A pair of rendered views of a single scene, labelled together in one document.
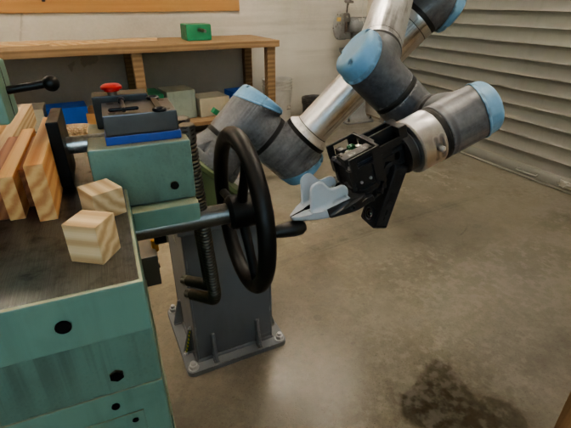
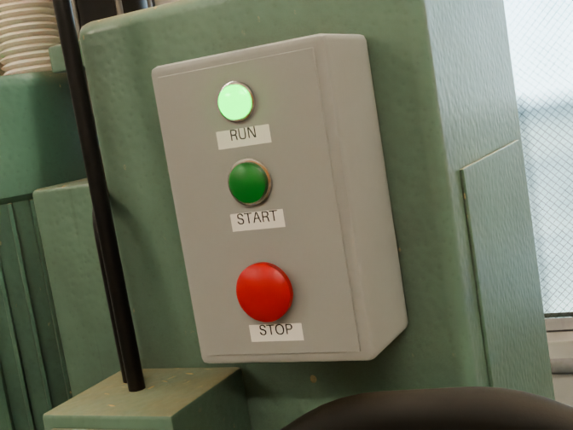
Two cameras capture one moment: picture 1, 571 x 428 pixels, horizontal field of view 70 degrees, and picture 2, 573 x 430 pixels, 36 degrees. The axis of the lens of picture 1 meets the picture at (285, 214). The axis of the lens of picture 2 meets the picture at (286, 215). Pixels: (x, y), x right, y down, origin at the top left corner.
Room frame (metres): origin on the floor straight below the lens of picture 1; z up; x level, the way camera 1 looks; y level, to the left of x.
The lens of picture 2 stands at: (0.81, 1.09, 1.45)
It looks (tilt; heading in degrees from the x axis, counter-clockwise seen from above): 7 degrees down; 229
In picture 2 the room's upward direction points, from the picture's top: 9 degrees counter-clockwise
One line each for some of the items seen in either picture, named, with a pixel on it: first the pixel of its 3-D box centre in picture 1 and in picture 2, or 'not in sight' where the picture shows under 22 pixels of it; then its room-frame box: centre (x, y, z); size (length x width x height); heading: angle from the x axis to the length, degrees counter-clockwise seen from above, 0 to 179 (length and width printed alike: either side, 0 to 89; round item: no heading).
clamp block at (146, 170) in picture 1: (140, 160); not in sight; (0.60, 0.22, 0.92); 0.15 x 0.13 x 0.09; 23
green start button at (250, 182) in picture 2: not in sight; (247, 183); (0.54, 0.75, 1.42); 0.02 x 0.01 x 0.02; 113
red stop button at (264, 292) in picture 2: not in sight; (263, 292); (0.54, 0.75, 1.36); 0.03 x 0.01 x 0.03; 113
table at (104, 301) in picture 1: (87, 194); not in sight; (0.57, 0.30, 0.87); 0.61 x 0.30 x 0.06; 23
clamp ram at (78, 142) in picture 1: (84, 143); not in sight; (0.57, 0.29, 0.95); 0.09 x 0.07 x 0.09; 23
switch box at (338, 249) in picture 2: not in sight; (282, 201); (0.51, 0.74, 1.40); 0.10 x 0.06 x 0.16; 113
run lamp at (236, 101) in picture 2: not in sight; (234, 101); (0.54, 0.75, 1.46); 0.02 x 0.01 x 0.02; 113
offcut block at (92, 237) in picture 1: (93, 236); not in sight; (0.36, 0.20, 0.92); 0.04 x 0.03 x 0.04; 80
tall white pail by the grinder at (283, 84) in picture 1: (277, 104); not in sight; (4.07, 0.08, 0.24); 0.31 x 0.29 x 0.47; 116
